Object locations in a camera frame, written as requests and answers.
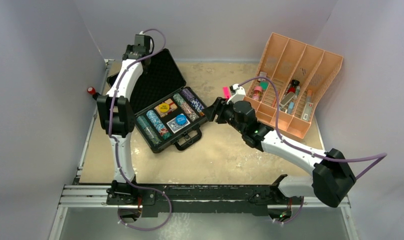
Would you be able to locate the blue white chip stack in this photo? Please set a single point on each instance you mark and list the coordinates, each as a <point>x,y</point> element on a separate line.
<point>199,107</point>

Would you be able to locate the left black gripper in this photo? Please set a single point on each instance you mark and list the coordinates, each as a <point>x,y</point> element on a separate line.
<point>130,49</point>

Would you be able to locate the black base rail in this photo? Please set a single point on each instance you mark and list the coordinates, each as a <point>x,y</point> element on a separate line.
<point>258,200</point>

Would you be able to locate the peach plastic desk organizer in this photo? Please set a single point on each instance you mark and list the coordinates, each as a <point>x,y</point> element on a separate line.
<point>285,59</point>

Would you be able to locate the purple chip stack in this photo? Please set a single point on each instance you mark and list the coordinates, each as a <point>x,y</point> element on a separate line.
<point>187,94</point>

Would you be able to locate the teal chip stack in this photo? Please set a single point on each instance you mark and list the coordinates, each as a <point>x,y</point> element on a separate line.
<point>154,119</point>
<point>143,123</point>

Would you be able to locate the red black item in organizer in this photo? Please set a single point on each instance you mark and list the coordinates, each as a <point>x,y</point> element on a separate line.
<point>292,86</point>

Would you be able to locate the pink cup in organizer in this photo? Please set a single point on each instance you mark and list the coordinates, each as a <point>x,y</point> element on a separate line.
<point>257,93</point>

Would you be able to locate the light blue red chip stack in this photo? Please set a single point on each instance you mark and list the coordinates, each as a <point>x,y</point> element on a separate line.
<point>164,133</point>

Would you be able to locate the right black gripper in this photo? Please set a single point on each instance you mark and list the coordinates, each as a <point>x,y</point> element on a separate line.
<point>219,108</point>

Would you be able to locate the red emergency stop button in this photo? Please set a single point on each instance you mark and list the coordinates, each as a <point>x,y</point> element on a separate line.
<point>93,93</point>

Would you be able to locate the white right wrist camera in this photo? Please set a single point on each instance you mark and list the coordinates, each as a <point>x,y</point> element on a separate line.
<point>237,93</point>

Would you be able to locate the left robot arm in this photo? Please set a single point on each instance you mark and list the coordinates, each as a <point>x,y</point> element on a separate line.
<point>116,115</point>

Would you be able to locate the pink highlighter marker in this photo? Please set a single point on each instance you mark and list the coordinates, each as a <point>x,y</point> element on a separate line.
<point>226,92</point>

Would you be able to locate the green chip stack in case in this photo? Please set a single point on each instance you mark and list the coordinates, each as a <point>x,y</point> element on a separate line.
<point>152,136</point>

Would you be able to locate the blue round dealer button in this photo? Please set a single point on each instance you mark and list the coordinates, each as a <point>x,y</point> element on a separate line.
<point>180,119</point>

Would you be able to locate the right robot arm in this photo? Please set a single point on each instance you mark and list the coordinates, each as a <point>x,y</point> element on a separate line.
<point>330,178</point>

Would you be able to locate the yellow round button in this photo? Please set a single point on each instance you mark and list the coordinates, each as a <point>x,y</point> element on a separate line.
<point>163,108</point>

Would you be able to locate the green white chip stack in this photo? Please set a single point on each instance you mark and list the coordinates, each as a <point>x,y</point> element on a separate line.
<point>189,112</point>

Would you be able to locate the blue playing card deck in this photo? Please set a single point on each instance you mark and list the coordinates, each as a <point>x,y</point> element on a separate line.
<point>175,127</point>

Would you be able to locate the black poker set case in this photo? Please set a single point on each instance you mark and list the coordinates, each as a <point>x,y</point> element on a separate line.
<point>162,80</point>

